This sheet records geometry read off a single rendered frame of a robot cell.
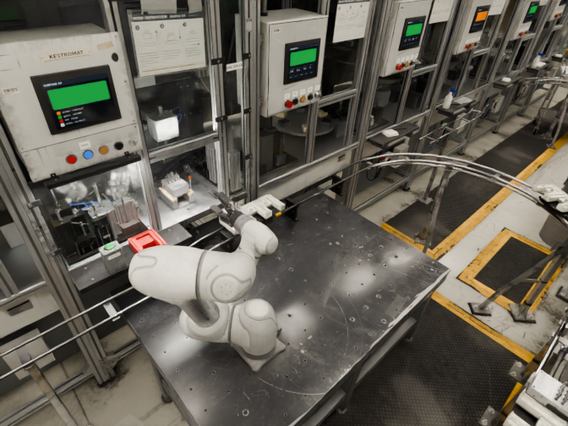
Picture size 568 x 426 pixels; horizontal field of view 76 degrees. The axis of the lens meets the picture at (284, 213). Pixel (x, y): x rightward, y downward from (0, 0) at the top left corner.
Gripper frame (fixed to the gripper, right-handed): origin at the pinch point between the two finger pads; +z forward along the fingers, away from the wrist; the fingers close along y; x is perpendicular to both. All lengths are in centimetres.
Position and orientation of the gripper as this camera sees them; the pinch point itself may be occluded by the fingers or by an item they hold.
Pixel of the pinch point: (214, 200)
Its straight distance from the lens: 173.1
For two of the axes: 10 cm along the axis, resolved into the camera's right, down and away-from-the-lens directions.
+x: -7.3, 3.9, -5.6
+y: 0.5, -7.9, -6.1
